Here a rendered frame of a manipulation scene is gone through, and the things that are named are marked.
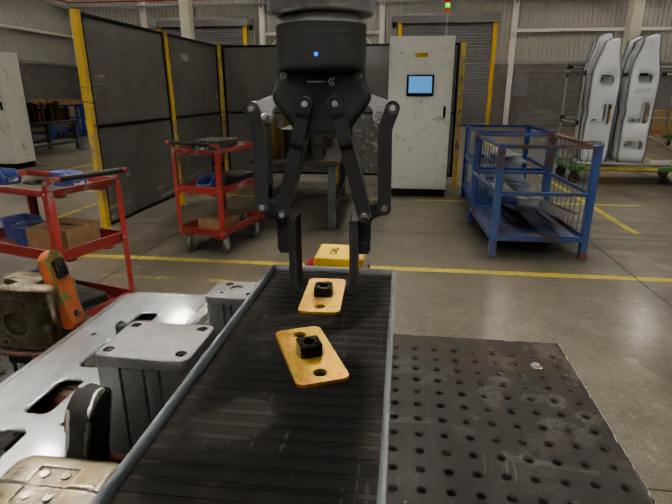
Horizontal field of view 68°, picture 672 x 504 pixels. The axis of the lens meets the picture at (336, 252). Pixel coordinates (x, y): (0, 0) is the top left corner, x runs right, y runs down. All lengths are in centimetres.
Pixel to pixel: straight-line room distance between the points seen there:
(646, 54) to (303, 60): 871
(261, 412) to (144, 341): 24
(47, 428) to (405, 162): 637
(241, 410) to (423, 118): 650
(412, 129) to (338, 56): 635
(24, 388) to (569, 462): 90
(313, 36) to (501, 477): 82
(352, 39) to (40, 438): 51
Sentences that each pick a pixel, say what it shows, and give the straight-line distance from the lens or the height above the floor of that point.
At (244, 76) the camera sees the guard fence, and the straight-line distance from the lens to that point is 792.
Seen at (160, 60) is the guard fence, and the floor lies 168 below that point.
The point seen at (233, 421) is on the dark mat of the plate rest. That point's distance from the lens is 33.
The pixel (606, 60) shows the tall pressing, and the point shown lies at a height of 178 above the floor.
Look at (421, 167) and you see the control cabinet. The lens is 682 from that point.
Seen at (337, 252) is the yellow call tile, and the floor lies 116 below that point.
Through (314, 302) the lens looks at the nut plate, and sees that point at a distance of 47.
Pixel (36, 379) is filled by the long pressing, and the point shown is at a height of 100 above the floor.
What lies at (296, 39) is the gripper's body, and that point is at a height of 139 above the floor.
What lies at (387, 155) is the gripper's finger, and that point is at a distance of 44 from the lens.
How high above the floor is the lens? 135
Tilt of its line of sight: 18 degrees down
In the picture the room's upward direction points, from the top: straight up
